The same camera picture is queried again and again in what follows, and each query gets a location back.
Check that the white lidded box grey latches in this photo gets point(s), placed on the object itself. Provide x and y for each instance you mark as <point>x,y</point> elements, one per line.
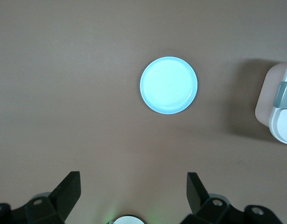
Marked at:
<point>282,121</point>

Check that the light blue round plate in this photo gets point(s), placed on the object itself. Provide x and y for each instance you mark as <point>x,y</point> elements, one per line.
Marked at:
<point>169,85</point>

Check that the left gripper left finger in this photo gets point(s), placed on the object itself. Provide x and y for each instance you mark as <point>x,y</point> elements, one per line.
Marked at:
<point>52,205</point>

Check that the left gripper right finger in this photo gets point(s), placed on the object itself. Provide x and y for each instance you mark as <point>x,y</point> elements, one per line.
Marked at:
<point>215,207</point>

